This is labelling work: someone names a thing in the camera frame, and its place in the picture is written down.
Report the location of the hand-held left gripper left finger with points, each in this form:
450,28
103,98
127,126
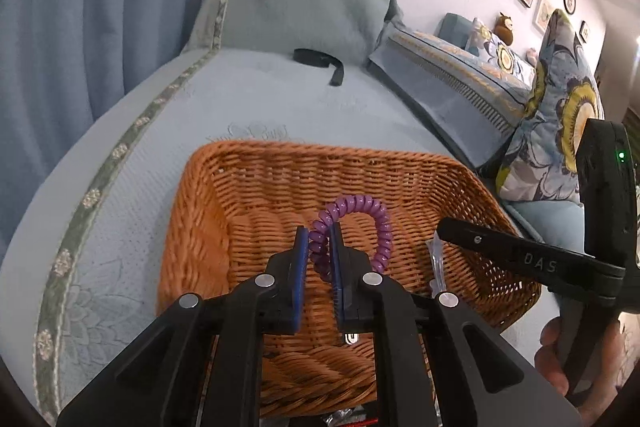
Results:
300,274

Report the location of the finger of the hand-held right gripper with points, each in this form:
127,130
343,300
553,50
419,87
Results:
470,237

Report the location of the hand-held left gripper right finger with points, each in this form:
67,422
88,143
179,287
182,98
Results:
336,277

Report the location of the clear red items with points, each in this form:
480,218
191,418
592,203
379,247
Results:
438,264

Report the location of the orange wicker basket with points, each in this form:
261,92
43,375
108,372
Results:
240,207

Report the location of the person's right hand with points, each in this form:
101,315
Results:
552,357

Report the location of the large floral pillow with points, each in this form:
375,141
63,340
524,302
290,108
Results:
545,142

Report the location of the pink plush toy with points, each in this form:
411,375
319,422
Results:
531,55

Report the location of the small floral pillow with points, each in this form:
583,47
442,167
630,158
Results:
505,57

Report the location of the striped blue back cushion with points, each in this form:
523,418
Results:
450,77

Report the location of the brown owl plush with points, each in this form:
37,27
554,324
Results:
505,29

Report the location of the plain blue cushion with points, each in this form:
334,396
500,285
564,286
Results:
455,29

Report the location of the blue curtain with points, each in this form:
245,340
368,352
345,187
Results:
90,7

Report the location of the tiny dark picture frame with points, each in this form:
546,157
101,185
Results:
584,31

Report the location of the pale square picture frame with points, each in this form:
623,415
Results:
544,12

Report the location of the round wall frame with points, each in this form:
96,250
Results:
569,0

